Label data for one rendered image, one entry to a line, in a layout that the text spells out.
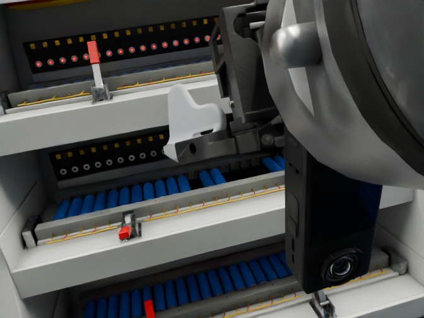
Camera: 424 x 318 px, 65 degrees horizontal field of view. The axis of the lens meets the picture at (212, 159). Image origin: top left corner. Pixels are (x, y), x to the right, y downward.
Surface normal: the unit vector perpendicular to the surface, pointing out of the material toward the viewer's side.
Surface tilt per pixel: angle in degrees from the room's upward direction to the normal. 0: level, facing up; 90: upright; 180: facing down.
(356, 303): 18
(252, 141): 88
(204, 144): 89
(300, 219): 92
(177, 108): 89
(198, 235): 108
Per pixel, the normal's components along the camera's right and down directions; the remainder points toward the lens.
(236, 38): 0.15, 0.00
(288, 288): 0.22, 0.34
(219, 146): -0.52, 0.14
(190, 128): -0.73, 0.17
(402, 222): -0.97, 0.20
